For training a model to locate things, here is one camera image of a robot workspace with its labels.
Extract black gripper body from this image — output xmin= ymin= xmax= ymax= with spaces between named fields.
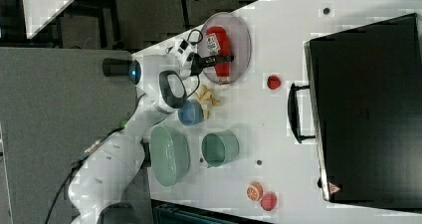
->
xmin=190 ymin=54 xmax=217 ymax=77

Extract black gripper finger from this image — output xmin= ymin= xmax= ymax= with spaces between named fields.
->
xmin=215 ymin=55 xmax=234 ymax=64

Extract red plush ketchup bottle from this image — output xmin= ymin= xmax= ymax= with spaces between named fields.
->
xmin=206 ymin=26 xmax=232 ymax=85

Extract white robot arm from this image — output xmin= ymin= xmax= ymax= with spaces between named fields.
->
xmin=67 ymin=53 xmax=234 ymax=224

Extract plush french fries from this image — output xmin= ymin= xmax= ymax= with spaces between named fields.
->
xmin=194 ymin=85 xmax=221 ymax=119

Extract blue cup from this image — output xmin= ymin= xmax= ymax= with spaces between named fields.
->
xmin=178 ymin=100 xmax=204 ymax=126

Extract red plush strawberry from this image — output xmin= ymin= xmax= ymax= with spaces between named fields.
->
xmin=267 ymin=75 xmax=282 ymax=91

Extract black cylinder upper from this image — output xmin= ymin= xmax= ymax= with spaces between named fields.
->
xmin=103 ymin=58 xmax=131 ymax=77

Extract black cylinder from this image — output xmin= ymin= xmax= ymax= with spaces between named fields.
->
xmin=141 ymin=142 xmax=151 ymax=169
xmin=103 ymin=58 xmax=131 ymax=77

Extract green mug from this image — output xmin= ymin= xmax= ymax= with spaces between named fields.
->
xmin=201 ymin=130 xmax=240 ymax=167

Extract green colander bowl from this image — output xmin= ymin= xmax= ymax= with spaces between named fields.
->
xmin=150 ymin=126 xmax=190 ymax=187

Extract green marker object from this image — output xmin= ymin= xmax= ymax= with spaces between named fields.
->
xmin=119 ymin=119 xmax=127 ymax=127

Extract black cylinder lower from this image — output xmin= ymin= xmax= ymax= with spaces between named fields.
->
xmin=141 ymin=142 xmax=151 ymax=169

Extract orange slice toy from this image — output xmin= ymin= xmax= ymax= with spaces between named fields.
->
xmin=246 ymin=181 xmax=264 ymax=201

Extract black toaster oven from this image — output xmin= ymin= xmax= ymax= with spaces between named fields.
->
xmin=305 ymin=13 xmax=422 ymax=213

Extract red plush fruit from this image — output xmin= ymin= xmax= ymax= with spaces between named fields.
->
xmin=260 ymin=192 xmax=278 ymax=211

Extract dark teal crate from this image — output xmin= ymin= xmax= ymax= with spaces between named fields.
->
xmin=153 ymin=203 xmax=267 ymax=224

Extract white side table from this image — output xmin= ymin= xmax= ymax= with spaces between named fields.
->
xmin=22 ymin=0 xmax=75 ymax=39

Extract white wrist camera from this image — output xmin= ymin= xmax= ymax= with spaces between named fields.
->
xmin=170 ymin=39 xmax=196 ymax=66

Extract black oven handle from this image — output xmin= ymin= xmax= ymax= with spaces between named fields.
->
xmin=288 ymin=84 xmax=315 ymax=143

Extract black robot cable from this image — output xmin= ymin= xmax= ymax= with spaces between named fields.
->
xmin=44 ymin=28 xmax=204 ymax=224

